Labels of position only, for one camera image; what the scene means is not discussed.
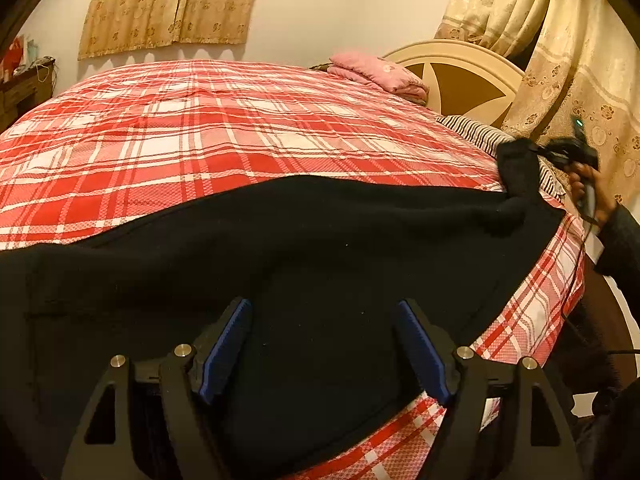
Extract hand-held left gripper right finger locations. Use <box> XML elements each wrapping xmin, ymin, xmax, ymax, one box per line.
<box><xmin>392</xmin><ymin>299</ymin><xmax>583</xmax><ymax>480</ymax></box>

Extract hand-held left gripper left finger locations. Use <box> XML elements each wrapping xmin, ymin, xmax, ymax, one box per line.
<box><xmin>60</xmin><ymin>297</ymin><xmax>253</xmax><ymax>480</ymax></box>

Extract black pants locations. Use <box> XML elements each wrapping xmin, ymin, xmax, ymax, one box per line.
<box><xmin>0</xmin><ymin>137</ymin><xmax>568</xmax><ymax>480</ymax></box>

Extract person's right forearm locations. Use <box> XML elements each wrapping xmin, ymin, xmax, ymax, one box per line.
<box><xmin>592</xmin><ymin>202</ymin><xmax>640</xmax><ymax>281</ymax></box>

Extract person's right hand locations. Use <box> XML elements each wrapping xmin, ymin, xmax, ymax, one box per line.
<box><xmin>567</xmin><ymin>162</ymin><xmax>618</xmax><ymax>228</ymax></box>

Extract striped pillow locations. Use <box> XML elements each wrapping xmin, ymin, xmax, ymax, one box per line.
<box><xmin>435</xmin><ymin>115</ymin><xmax>568</xmax><ymax>196</ymax></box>

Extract beige floral long curtain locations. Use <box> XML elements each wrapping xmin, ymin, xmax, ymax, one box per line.
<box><xmin>435</xmin><ymin>0</ymin><xmax>556</xmax><ymax>58</ymax></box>
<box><xmin>500</xmin><ymin>0</ymin><xmax>640</xmax><ymax>221</ymax></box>

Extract cream wooden headboard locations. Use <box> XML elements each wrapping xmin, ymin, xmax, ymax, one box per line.
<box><xmin>382</xmin><ymin>39</ymin><xmax>526</xmax><ymax>131</ymax></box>

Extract pink folded clothing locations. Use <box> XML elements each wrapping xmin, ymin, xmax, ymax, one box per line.
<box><xmin>327</xmin><ymin>51</ymin><xmax>431</xmax><ymax>106</ymax></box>

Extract person's dark clothing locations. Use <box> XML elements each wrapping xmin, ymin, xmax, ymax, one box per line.
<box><xmin>575</xmin><ymin>385</ymin><xmax>640</xmax><ymax>480</ymax></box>

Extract red plaid bed sheet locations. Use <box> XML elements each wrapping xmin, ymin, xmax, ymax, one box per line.
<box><xmin>0</xmin><ymin>59</ymin><xmax>586</xmax><ymax>480</ymax></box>

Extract dark wooden dresser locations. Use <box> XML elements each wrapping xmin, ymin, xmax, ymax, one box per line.
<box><xmin>0</xmin><ymin>57</ymin><xmax>56</xmax><ymax>131</ymax></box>

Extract beige floral window curtain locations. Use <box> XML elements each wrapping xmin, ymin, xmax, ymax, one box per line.
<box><xmin>77</xmin><ymin>0</ymin><xmax>193</xmax><ymax>61</ymax></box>
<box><xmin>172</xmin><ymin>0</ymin><xmax>266</xmax><ymax>46</ymax></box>

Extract black cable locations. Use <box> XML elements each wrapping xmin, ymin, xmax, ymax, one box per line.
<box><xmin>562</xmin><ymin>305</ymin><xmax>640</xmax><ymax>361</ymax></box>

